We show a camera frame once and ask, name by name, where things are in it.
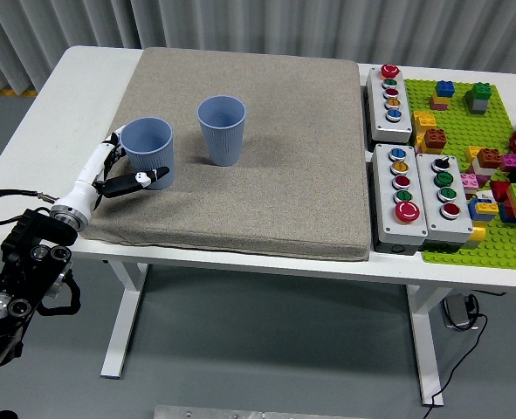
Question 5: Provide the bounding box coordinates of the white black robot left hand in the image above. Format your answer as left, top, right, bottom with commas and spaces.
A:
52, 124, 171, 219

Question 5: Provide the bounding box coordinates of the blue ribbed cup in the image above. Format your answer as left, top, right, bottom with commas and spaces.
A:
120, 117, 175, 190
196, 95, 247, 168

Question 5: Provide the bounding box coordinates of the grey-brown cushion mat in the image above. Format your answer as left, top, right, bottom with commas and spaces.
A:
70, 46, 371, 263

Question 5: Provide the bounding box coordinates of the white table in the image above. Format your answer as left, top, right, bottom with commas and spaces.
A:
0, 45, 516, 408

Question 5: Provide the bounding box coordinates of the grey five-button control box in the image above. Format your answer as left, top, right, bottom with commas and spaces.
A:
370, 142, 429, 257
365, 64, 415, 144

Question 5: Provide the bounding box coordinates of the grey-white curtain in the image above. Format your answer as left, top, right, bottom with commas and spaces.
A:
0, 0, 516, 93

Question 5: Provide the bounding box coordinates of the orange brown block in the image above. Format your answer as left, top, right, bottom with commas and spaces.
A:
423, 127, 449, 154

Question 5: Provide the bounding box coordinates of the blue yellow pink block stack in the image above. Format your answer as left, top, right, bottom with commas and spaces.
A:
429, 80, 457, 111

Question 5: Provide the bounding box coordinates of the green studded baseplate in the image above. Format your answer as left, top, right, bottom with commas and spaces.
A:
403, 78, 516, 272

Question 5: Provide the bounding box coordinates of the grey power adapter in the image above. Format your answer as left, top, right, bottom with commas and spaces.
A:
441, 292, 481, 332

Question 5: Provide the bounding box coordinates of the yellow grey block stack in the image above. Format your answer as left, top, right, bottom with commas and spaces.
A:
459, 224, 488, 251

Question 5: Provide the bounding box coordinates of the green grey block stack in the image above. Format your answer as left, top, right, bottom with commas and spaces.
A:
464, 81, 495, 116

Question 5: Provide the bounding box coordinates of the brown white block stack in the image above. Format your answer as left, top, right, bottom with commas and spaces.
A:
471, 148, 504, 176

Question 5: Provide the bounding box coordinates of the red block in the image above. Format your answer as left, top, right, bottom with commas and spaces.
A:
489, 180, 513, 204

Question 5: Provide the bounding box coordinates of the grey selector switch control box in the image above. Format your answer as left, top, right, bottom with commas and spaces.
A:
415, 152, 475, 254

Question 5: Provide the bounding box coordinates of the black power cable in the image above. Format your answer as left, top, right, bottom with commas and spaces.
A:
427, 312, 490, 409

